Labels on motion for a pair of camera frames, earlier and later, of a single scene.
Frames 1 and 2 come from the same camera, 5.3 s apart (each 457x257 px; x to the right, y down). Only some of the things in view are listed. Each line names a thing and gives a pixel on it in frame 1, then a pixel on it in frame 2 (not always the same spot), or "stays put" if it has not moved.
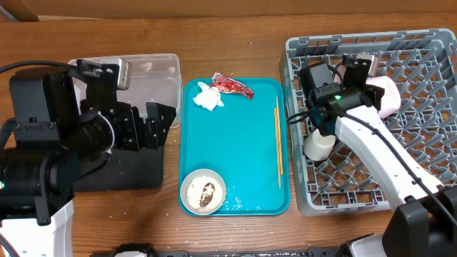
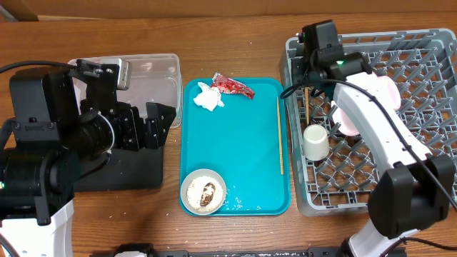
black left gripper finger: [158, 120] stays put
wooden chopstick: [279, 135] stays put
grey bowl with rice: [203, 192] stays put
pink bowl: [390, 98] stays put
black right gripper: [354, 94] to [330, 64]
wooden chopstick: [277, 147] to [307, 102]
